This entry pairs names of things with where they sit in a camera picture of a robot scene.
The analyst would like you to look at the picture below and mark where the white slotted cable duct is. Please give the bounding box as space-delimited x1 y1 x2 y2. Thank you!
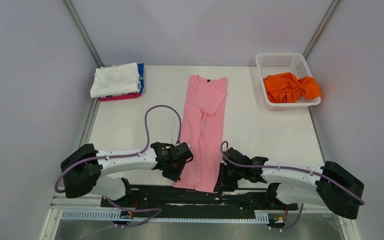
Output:
60 209 270 224

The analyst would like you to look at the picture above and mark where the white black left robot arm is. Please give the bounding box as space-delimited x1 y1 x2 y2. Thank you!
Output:
56 142 194 207

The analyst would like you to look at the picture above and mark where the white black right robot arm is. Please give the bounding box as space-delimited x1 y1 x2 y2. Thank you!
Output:
213 147 365 220

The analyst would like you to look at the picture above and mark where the magenta folded t-shirt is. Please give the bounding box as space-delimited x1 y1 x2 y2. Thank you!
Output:
98 93 142 102

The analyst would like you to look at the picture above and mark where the silver aluminium front rail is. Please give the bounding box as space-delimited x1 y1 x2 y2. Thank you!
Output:
50 186 353 215

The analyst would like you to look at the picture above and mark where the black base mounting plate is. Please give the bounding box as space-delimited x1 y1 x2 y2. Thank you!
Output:
114 185 299 219

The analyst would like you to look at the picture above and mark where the silver aluminium frame post right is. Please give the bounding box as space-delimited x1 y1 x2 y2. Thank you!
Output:
302 0 342 59

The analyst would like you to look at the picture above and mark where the blue folded t-shirt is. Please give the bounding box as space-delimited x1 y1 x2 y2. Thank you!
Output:
137 63 145 94

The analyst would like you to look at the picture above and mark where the orange t-shirt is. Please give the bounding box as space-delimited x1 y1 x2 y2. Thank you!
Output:
263 72 322 104

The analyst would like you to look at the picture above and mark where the white plastic basket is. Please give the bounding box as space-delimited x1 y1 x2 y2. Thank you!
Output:
255 52 321 111

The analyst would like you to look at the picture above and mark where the white folded t-shirt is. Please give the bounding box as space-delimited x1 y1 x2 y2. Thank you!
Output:
89 62 140 98

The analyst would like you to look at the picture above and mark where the silver aluminium frame post left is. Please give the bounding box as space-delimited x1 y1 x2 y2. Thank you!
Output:
62 0 104 68

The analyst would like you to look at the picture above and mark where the pink t-shirt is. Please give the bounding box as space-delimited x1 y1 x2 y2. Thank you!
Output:
173 75 228 193

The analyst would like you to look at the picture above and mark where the silver aluminium frame post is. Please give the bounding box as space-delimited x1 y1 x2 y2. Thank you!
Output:
302 0 342 59
62 0 104 68

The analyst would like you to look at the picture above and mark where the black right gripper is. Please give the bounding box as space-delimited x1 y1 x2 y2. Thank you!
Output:
214 163 244 194

